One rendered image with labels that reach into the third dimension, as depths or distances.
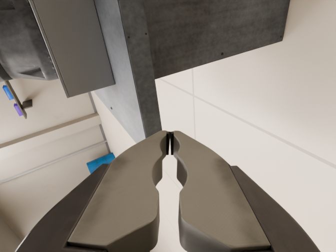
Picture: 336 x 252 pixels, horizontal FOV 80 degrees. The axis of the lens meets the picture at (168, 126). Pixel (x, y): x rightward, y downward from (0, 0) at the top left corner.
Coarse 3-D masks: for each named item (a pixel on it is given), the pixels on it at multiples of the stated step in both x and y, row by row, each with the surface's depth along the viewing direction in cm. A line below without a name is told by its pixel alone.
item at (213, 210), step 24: (192, 144) 11; (192, 168) 9; (216, 168) 9; (192, 192) 8; (216, 192) 8; (240, 192) 8; (192, 216) 7; (216, 216) 7; (240, 216) 7; (192, 240) 7; (216, 240) 6; (240, 240) 6; (264, 240) 6
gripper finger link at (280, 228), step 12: (240, 180) 9; (252, 180) 9; (252, 192) 8; (264, 192) 8; (252, 204) 8; (264, 204) 8; (276, 204) 8; (264, 216) 7; (276, 216) 7; (288, 216) 7; (264, 228) 7; (276, 228) 7; (288, 228) 7; (300, 228) 7; (276, 240) 6; (288, 240) 6; (300, 240) 6
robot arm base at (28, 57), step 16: (0, 0) 36; (16, 0) 36; (0, 16) 35; (16, 16) 36; (32, 16) 36; (0, 32) 36; (16, 32) 36; (32, 32) 37; (0, 48) 37; (16, 48) 37; (32, 48) 38; (0, 64) 38; (16, 64) 39; (32, 64) 40; (48, 64) 41
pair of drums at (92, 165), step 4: (112, 152) 667; (104, 156) 650; (108, 156) 649; (112, 156) 650; (92, 160) 642; (96, 160) 637; (100, 160) 637; (104, 160) 638; (108, 160) 641; (88, 164) 626; (92, 164) 626; (96, 164) 627; (100, 164) 630; (88, 168) 618; (92, 168) 620; (96, 168) 623
